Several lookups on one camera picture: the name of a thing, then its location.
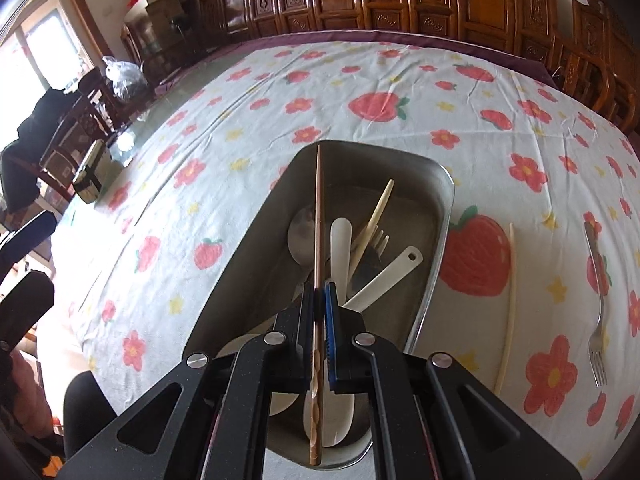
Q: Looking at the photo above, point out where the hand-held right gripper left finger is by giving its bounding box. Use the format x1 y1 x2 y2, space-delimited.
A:
55 285 321 480

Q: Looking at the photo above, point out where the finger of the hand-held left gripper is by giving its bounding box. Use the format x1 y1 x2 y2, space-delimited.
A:
0 270 56 357
0 210 56 257

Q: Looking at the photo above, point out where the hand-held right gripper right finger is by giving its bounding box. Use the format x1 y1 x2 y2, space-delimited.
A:
323 282 583 480

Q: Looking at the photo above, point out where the white spoon with rounded handle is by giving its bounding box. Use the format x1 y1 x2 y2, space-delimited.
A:
302 217 357 449

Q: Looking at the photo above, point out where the metal spoon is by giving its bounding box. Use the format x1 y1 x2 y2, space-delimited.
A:
287 207 323 291

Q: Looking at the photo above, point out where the white spoon with holed handle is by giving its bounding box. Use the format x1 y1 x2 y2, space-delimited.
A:
220 246 424 417

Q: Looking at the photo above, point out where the brown wooden chopstick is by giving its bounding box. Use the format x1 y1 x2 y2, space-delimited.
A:
307 144 327 467

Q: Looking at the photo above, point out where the cream chopstick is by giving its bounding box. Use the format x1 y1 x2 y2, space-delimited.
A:
494 222 517 394
348 178 396 281

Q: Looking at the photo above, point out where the rectangular metal tray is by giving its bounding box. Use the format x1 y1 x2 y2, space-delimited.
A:
182 139 455 470

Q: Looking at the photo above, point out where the person's left hand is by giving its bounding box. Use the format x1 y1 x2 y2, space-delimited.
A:
10 354 55 437

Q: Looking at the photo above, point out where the metal lunch box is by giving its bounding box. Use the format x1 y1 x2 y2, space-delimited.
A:
72 139 112 205

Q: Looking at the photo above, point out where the black chair seat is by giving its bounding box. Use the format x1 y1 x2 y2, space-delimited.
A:
64 374 132 444

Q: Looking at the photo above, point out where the black garment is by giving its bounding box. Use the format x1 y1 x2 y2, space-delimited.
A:
0 87 85 214

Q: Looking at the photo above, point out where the cream plastic fork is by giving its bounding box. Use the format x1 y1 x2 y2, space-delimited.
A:
350 225 392 286

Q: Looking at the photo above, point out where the dark wooden side chair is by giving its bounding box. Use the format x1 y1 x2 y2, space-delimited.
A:
10 69 132 202

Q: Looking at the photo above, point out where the wood-framed window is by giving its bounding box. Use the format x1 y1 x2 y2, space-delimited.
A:
0 0 111 153

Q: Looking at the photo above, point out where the clear plastic bag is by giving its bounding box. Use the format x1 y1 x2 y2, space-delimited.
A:
102 56 149 102

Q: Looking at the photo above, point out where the strawberry and flower printed tablecloth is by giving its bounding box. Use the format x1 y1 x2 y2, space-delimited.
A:
50 40 640 480

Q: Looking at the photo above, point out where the glass display cabinet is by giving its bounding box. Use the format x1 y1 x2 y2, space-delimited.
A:
120 0 202 78

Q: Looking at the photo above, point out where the metal fork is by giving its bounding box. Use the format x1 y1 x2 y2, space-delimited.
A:
583 220 609 388

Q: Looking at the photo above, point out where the round-armed wooden chair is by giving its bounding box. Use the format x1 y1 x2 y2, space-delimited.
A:
547 42 617 117

